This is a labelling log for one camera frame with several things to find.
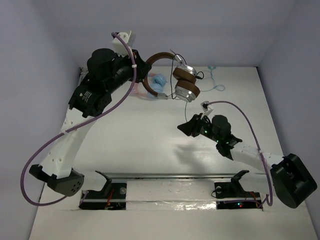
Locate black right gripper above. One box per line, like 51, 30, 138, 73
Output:
177, 113, 221, 143

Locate black headphone cable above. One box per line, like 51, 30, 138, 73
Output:
164, 48, 206, 123

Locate brown silver headphones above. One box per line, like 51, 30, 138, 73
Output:
143, 51, 201, 103

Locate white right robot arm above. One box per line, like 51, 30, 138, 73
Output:
177, 113, 318, 209

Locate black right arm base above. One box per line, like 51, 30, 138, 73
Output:
211, 170, 263, 210

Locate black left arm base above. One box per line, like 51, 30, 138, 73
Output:
78, 170, 127, 211

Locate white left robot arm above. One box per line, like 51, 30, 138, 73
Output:
29, 48, 152, 197

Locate pink blue cat headphones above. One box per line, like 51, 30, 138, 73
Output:
129, 72, 167, 99

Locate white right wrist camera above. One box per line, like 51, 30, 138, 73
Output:
200, 101, 213, 119

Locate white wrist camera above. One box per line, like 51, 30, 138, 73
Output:
111, 30, 136, 57
200, 101, 213, 119

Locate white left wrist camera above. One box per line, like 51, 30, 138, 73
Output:
111, 30, 136, 57

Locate light blue headphone cable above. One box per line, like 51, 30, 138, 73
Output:
197, 65, 226, 92

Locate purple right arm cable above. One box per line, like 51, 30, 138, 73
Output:
204, 100, 274, 207

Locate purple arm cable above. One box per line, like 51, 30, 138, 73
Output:
204, 100, 274, 207
20, 31, 139, 207

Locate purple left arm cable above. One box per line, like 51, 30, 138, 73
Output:
20, 31, 139, 207

